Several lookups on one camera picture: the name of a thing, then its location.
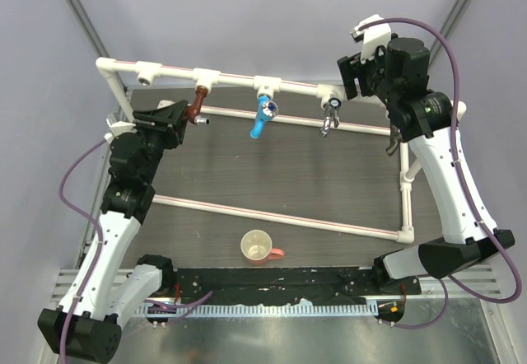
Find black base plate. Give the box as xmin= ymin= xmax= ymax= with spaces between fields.
xmin=150 ymin=267 xmax=422 ymax=306

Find slotted cable duct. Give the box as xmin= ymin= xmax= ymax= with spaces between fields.
xmin=128 ymin=300 xmax=379 ymax=322

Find white PVC pipe frame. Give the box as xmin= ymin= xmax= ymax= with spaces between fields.
xmin=95 ymin=57 xmax=423 ymax=245

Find blue plastic faucet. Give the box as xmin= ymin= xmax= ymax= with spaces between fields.
xmin=250 ymin=95 xmax=279 ymax=139

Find brown faucet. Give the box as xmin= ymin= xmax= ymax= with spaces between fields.
xmin=185 ymin=86 xmax=210 ymax=125

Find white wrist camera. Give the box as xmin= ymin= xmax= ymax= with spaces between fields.
xmin=104 ymin=114 xmax=135 ymax=144
xmin=350 ymin=14 xmax=392 ymax=63

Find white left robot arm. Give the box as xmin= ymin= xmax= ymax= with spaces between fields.
xmin=37 ymin=100 xmax=189 ymax=363

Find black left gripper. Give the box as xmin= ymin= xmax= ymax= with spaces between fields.
xmin=132 ymin=101 xmax=189 ymax=184

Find pink mug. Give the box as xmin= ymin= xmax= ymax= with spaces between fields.
xmin=240 ymin=230 xmax=285 ymax=266

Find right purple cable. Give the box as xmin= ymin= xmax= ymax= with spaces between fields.
xmin=389 ymin=17 xmax=520 ymax=328

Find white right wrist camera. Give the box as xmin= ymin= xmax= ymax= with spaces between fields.
xmin=350 ymin=14 xmax=392 ymax=63

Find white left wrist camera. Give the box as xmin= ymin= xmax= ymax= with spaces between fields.
xmin=104 ymin=114 xmax=135 ymax=144

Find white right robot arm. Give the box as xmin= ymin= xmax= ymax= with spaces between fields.
xmin=337 ymin=37 xmax=515 ymax=294

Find chrome faucet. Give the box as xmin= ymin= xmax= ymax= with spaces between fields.
xmin=319 ymin=97 xmax=342 ymax=138

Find dark bronze lever faucet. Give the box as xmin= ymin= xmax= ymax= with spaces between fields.
xmin=385 ymin=123 xmax=405 ymax=156

